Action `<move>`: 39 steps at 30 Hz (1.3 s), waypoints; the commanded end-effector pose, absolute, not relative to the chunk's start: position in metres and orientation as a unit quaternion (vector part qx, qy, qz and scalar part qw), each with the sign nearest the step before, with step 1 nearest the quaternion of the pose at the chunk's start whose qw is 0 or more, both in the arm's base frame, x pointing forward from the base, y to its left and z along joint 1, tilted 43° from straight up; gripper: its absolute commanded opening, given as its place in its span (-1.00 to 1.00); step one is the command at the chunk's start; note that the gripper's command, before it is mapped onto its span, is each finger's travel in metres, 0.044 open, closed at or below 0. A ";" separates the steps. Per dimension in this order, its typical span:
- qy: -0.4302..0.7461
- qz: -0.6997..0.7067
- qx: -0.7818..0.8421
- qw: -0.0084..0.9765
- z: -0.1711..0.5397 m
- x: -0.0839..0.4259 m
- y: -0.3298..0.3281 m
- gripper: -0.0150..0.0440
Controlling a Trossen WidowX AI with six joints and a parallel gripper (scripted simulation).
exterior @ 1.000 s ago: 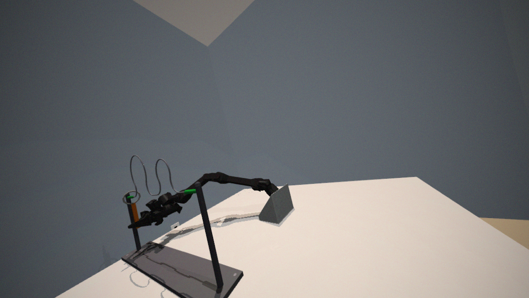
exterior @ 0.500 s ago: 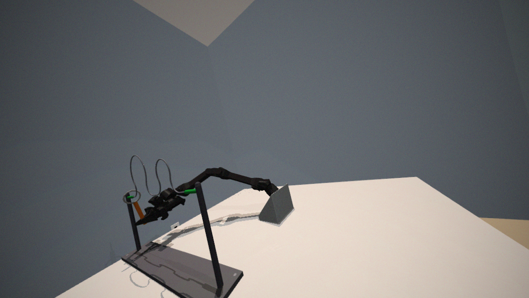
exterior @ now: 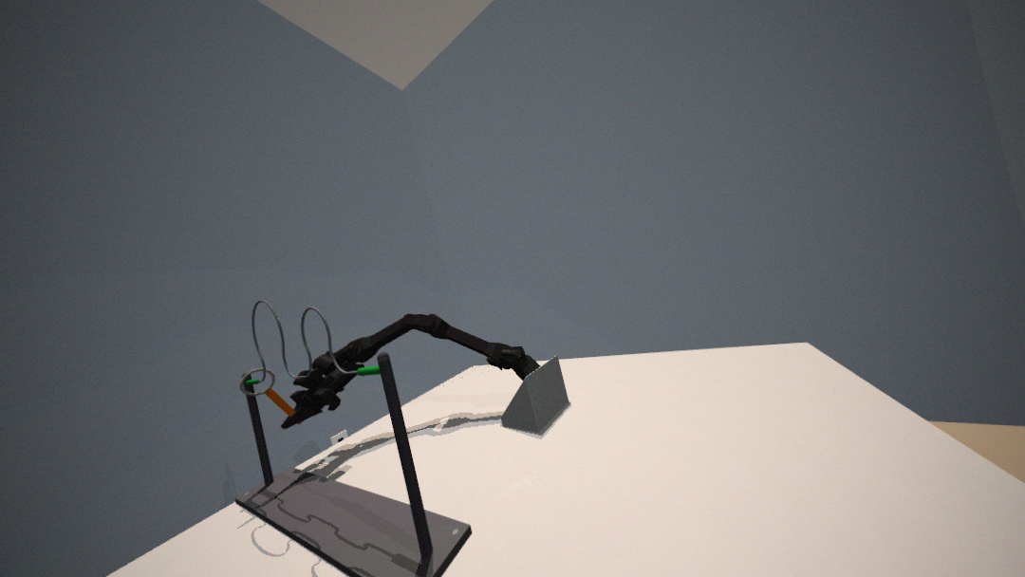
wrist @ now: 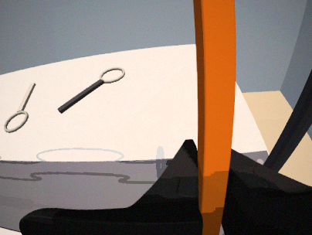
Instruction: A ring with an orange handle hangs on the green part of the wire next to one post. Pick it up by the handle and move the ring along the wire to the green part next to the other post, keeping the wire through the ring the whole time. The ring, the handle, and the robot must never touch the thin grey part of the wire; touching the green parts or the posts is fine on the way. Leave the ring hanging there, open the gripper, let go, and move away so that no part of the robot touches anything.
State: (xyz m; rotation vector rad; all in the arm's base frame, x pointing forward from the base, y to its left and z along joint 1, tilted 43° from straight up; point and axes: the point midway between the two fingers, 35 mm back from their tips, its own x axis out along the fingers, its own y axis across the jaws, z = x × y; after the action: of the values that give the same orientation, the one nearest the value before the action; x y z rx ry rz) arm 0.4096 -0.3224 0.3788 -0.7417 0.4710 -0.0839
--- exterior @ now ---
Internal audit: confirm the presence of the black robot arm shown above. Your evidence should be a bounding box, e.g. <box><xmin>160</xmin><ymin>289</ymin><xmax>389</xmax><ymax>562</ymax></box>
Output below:
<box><xmin>293</xmin><ymin>314</ymin><xmax>540</xmax><ymax>390</ymax></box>

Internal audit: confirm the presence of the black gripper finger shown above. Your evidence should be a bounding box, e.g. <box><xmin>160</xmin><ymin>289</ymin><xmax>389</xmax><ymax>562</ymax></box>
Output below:
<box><xmin>281</xmin><ymin>398</ymin><xmax>302</xmax><ymax>429</ymax></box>
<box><xmin>283</xmin><ymin>396</ymin><xmax>323</xmax><ymax>429</ymax></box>

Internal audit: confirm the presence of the orange handle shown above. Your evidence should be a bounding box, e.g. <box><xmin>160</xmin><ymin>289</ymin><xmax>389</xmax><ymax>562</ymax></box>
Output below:
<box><xmin>239</xmin><ymin>368</ymin><xmax>296</xmax><ymax>416</ymax></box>

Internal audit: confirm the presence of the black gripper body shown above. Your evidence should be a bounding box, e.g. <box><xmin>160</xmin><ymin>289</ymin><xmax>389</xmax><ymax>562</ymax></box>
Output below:
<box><xmin>290</xmin><ymin>373</ymin><xmax>345</xmax><ymax>410</ymax></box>

